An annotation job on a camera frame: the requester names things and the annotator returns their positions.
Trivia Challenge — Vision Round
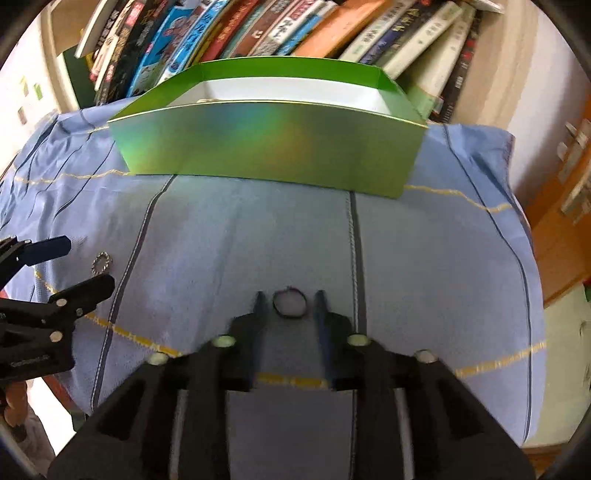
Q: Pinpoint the small silver chain ring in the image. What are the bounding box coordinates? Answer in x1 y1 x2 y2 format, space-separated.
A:
91 251 113 277

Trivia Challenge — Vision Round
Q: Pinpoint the small black ring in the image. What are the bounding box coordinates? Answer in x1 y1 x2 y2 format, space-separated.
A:
271 286 310 320

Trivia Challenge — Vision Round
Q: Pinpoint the person hand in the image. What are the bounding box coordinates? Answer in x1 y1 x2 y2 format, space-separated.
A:
3 381 28 427

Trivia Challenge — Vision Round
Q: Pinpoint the blue cloth with stripes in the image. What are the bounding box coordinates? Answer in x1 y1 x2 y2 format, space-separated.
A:
1 102 544 479

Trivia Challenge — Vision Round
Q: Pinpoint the dark green book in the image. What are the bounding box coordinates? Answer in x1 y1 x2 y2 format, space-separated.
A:
63 46 95 109

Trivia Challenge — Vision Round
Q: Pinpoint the white leaning book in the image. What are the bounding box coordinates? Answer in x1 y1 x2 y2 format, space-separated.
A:
74 0 117 58

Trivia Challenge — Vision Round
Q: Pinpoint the brown wooden door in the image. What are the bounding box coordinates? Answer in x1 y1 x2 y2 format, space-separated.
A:
526 104 590 306

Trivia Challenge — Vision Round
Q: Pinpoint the green cardboard box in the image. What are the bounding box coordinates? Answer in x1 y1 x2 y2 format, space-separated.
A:
108 56 428 198

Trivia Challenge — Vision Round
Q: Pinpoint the wooden bookshelf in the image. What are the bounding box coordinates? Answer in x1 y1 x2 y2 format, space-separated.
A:
39 1 538 128

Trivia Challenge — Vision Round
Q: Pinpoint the orange book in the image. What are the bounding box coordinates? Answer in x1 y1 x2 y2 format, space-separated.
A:
293 0 393 58

